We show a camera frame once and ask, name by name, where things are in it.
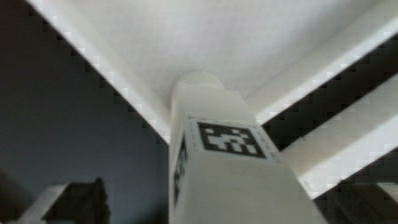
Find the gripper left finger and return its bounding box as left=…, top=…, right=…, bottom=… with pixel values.
left=17, top=184, right=67, bottom=224

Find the white leg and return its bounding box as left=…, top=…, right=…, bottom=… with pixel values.
left=168, top=72, right=326, bottom=224

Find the white U-shaped fence frame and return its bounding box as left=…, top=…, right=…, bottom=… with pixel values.
left=282, top=74, right=398, bottom=198

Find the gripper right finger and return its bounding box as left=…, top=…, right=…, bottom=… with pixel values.
left=378, top=182, right=398, bottom=203

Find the white desk top tray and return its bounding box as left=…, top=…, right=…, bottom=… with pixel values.
left=26, top=0, right=398, bottom=136

